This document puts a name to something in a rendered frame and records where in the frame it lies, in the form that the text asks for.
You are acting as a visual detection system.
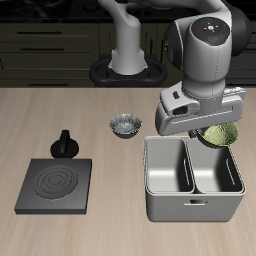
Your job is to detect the round black knob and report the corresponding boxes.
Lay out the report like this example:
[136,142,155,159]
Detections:
[49,129,81,160]

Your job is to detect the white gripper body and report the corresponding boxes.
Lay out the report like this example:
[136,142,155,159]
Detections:
[154,86,248,137]

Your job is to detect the dark kitchen cupboards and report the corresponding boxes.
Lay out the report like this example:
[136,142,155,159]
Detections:
[0,0,256,89]

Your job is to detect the dark grey stove plate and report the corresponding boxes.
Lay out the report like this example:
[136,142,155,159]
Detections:
[13,158,93,216]

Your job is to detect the white basket with two bins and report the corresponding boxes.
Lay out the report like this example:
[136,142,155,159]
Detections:
[142,135,247,224]

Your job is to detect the silver fluted dish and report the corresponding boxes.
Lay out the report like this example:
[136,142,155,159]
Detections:
[108,113,143,140]

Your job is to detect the green bowl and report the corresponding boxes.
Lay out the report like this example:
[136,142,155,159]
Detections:
[196,121,240,150]

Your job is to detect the flat black base plate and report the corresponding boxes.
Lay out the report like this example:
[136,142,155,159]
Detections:
[88,53,168,85]

